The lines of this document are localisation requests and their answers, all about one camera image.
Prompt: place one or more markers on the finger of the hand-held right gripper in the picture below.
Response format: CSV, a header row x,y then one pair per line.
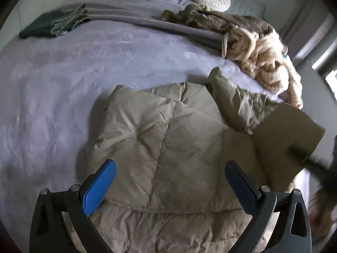
x,y
305,160

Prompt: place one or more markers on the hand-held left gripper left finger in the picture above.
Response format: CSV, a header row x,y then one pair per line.
x,y
101,183

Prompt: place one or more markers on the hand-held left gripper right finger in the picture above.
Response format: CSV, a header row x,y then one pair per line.
x,y
238,183

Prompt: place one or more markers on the beige puffer jacket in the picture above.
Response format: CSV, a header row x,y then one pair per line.
x,y
163,137

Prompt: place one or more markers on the window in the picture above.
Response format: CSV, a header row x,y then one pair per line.
x,y
330,77

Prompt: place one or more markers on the lavender bed cover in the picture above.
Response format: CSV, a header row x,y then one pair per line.
x,y
65,84

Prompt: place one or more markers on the cream chunky knit blanket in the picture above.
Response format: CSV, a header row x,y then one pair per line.
x,y
266,55

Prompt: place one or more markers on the brown faux fur blanket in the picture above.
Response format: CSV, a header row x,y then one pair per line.
x,y
237,21

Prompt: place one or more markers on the dark green fringed scarf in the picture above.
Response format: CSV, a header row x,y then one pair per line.
x,y
42,25

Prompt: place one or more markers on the grey throw blanket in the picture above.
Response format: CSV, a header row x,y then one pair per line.
x,y
137,8

